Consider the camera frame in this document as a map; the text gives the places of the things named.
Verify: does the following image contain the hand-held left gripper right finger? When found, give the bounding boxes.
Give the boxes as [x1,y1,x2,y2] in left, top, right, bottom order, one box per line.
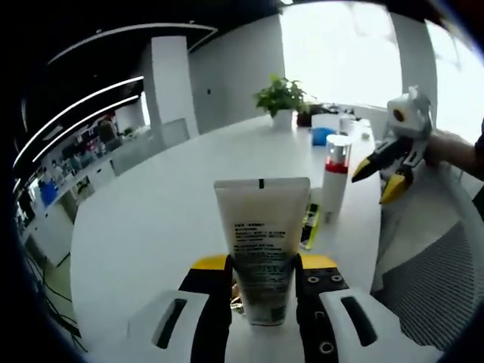
[293,254,404,363]

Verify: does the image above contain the grey desk partition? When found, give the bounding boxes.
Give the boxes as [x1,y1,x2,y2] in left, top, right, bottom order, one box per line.
[113,117,190,175]

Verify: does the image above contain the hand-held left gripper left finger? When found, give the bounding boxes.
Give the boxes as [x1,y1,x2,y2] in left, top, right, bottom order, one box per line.
[126,254,234,363]

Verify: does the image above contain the blue storage bin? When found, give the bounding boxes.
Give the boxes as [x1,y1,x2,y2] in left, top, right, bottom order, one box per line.
[39,181,57,205]

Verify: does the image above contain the potted green plant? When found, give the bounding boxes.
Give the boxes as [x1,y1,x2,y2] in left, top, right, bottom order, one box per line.
[253,74,309,130]

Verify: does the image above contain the person's right hand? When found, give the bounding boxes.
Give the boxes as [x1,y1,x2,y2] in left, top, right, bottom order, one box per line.
[423,128,473,169]

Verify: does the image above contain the blue round container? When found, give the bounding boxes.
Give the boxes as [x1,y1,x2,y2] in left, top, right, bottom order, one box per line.
[312,127,338,147]

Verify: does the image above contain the white skincare tube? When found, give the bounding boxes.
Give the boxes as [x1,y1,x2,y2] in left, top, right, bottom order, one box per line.
[213,177,311,327]

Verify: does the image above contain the large red collar skincare bottle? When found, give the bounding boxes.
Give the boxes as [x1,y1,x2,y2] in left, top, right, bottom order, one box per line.
[321,134,352,213]

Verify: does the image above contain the green black skincare sachet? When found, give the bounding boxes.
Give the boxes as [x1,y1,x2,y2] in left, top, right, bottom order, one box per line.
[300,202,322,251]

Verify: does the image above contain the white cup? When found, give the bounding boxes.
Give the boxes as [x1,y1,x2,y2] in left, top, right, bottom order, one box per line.
[339,116,360,135]

